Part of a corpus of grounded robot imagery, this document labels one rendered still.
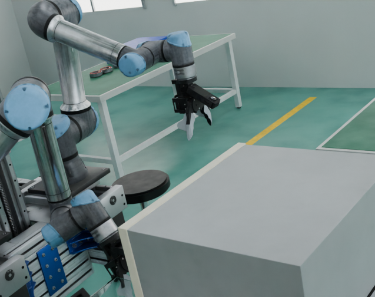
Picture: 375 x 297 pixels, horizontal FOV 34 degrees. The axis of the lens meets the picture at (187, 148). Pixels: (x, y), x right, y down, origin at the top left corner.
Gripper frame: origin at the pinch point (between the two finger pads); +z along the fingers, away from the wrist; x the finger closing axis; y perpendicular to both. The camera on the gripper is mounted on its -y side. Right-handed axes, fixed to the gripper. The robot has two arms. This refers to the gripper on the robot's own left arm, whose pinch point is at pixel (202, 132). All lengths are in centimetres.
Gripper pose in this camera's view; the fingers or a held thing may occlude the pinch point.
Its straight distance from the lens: 212.4
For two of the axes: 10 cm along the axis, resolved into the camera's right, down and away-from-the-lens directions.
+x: -5.3, 3.9, -7.5
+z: 1.9, 9.2, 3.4
